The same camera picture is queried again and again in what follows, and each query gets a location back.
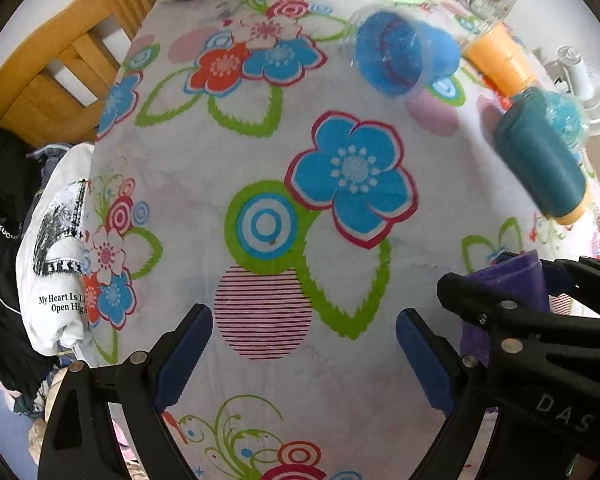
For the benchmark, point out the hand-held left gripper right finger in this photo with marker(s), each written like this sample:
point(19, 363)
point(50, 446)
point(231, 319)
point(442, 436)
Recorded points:
point(425, 360)

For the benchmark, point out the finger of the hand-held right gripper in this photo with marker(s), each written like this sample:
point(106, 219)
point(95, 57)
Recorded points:
point(587, 280)
point(485, 305)

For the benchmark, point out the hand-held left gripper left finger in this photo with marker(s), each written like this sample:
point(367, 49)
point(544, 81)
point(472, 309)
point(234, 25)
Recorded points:
point(182, 360)

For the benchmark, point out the purple cup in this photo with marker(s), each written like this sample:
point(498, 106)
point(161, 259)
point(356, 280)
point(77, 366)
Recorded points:
point(517, 277)

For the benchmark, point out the teal cup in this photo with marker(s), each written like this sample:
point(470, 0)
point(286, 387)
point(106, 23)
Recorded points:
point(535, 160)

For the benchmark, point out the blue cup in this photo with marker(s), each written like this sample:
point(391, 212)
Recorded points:
point(405, 50)

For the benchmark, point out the patterned cloth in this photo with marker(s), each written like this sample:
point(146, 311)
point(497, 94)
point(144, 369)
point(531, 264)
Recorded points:
point(40, 395)

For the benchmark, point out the white printed t-shirt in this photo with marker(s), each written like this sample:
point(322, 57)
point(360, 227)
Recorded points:
point(55, 240)

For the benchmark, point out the white plastic bottle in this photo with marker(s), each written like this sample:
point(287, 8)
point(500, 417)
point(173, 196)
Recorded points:
point(582, 87)

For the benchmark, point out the black jacket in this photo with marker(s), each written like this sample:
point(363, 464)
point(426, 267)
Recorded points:
point(2, 230)

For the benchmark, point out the floral tablecloth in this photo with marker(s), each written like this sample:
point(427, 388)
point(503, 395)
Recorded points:
point(280, 160)

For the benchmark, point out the wooden chair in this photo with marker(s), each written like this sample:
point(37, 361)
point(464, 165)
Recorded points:
point(65, 60)

